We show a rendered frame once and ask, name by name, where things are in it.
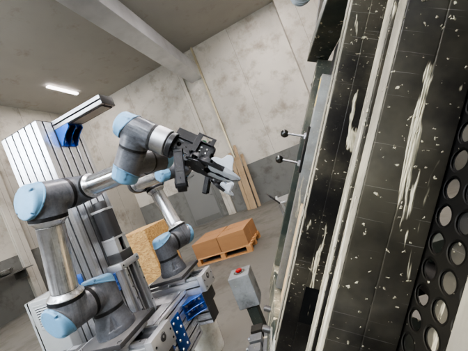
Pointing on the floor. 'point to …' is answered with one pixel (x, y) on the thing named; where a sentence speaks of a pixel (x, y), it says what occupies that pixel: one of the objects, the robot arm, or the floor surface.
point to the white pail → (210, 338)
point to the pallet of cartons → (226, 242)
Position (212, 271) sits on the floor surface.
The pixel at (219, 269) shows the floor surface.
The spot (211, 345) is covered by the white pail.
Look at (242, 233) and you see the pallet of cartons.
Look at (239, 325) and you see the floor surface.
